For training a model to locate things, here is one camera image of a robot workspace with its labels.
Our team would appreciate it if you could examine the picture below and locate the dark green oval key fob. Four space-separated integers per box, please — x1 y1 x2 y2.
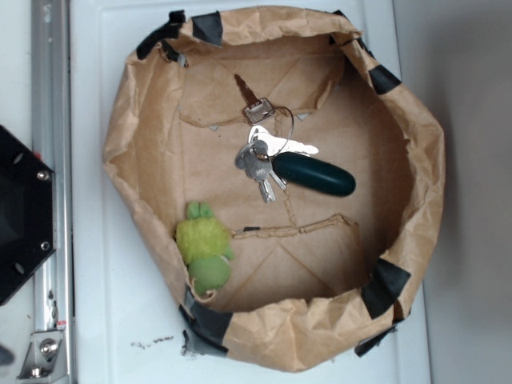
273 152 356 197

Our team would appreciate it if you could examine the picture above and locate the silver key bunch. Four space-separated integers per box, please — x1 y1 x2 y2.
234 74 319 203

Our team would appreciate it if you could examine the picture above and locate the brown paper bag bin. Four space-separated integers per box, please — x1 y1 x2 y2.
103 6 446 372

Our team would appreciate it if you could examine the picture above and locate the green plush frog toy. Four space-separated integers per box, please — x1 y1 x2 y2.
175 201 234 296

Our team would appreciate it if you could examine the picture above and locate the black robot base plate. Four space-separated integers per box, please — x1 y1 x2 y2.
1 127 55 306

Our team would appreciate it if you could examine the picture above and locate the aluminium frame rail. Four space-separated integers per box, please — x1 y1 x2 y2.
19 1 77 383

